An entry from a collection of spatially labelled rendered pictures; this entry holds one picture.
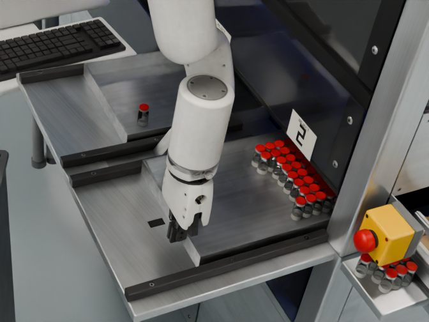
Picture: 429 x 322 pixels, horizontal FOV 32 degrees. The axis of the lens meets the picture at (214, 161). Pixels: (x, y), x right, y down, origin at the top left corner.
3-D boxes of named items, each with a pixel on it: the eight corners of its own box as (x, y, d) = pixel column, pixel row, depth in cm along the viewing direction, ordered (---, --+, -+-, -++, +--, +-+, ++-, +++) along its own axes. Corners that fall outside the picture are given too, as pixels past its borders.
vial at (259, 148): (258, 160, 154) (262, 142, 151) (263, 166, 152) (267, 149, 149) (249, 161, 153) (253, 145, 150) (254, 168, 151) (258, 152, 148)
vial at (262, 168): (263, 167, 152) (267, 149, 149) (269, 174, 151) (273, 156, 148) (254, 168, 151) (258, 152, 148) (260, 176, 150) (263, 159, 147)
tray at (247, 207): (286, 139, 160) (290, 127, 158) (354, 223, 144) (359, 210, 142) (140, 173, 146) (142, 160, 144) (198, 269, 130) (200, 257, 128)
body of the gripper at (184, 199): (226, 179, 118) (214, 227, 126) (199, 138, 124) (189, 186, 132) (184, 188, 115) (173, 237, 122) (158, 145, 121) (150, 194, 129)
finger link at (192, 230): (205, 237, 122) (190, 234, 127) (197, 191, 121) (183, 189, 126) (198, 238, 121) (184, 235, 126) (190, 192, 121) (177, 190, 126)
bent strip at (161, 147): (170, 147, 153) (173, 125, 149) (176, 156, 151) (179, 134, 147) (105, 161, 147) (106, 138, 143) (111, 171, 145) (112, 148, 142)
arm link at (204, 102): (176, 126, 122) (161, 162, 115) (188, 61, 113) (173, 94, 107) (225, 140, 122) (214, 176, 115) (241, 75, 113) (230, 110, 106)
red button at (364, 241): (366, 237, 128) (372, 221, 126) (379, 253, 126) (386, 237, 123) (348, 243, 127) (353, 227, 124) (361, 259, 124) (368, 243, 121)
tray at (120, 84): (216, 53, 182) (219, 41, 179) (269, 117, 165) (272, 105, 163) (83, 75, 167) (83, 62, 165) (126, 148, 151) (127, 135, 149)
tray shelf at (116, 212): (207, 48, 186) (207, 42, 185) (367, 248, 142) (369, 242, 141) (16, 79, 166) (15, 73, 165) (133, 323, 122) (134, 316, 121)
